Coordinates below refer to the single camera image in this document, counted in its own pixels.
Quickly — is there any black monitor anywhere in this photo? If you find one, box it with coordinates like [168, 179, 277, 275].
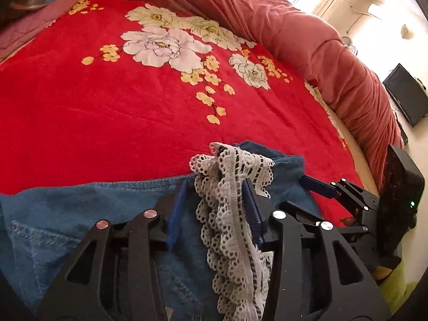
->
[382, 63, 428, 128]

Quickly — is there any red floral blanket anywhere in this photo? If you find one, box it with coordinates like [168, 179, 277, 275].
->
[0, 0, 365, 221]

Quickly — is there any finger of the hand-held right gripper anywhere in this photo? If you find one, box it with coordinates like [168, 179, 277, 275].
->
[284, 200, 368, 241]
[300, 175, 381, 215]

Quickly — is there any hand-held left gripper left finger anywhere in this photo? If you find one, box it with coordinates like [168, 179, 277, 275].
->
[37, 179, 194, 321]

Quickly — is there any pink quilted pillow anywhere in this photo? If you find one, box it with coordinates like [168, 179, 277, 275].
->
[0, 0, 91, 62]

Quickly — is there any person's right hand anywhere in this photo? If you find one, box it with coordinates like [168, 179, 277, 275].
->
[371, 263, 395, 282]

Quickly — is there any blue denim pants lace trim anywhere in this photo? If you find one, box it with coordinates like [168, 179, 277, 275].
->
[0, 140, 322, 321]

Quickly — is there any beige bed sheet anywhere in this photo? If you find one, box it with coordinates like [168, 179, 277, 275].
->
[326, 105, 382, 196]

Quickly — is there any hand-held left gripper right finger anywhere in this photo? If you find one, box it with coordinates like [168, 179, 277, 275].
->
[242, 177, 392, 321]

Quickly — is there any dusty red quilt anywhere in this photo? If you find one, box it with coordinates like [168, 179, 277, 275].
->
[97, 0, 405, 191]

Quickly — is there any yellow-green sheet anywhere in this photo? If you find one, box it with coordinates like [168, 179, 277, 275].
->
[378, 251, 412, 315]

